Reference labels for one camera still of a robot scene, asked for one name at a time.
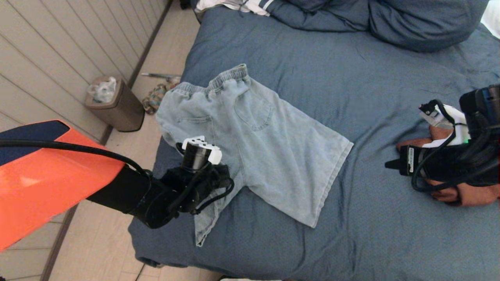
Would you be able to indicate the clear plastic bin liner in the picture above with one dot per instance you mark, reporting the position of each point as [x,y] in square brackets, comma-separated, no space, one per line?
[103,90]

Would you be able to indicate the white striped garment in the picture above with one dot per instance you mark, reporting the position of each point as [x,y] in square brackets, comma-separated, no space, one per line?
[234,4]

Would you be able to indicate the rust brown shorts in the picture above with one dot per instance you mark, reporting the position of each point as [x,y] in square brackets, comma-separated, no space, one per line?
[468,197]

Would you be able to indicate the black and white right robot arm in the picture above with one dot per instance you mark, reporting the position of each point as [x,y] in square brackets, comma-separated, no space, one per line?
[484,113]

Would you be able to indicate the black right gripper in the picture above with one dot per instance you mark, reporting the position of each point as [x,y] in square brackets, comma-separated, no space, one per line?
[445,164]

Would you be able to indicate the multicoloured cloth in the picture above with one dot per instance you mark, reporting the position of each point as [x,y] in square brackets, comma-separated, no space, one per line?
[154,99]

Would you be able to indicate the silver metal object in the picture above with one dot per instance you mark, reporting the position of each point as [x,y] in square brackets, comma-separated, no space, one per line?
[156,75]

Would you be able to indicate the crumpled blue blanket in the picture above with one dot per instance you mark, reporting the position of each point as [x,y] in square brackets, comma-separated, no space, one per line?
[320,16]

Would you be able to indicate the blue pillow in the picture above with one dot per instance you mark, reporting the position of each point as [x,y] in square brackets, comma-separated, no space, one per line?
[424,22]

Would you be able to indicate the white pillow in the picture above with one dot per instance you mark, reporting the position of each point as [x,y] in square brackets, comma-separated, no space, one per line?
[492,19]

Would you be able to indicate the small black object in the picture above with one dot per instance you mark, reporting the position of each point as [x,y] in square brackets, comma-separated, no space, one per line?
[184,4]

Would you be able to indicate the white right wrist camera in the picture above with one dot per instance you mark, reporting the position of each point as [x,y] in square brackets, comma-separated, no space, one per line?
[449,117]

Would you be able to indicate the light blue denim shorts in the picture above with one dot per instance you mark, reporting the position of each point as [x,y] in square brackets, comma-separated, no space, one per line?
[273,156]

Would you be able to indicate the brown metal trash bin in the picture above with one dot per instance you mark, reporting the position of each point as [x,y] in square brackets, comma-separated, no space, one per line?
[125,111]

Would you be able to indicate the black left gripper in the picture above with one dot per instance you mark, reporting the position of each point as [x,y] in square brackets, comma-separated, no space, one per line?
[211,179]

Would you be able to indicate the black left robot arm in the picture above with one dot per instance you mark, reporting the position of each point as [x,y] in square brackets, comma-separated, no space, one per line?
[47,183]

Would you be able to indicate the blue bed cover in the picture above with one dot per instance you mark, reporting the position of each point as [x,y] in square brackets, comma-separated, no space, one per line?
[351,78]

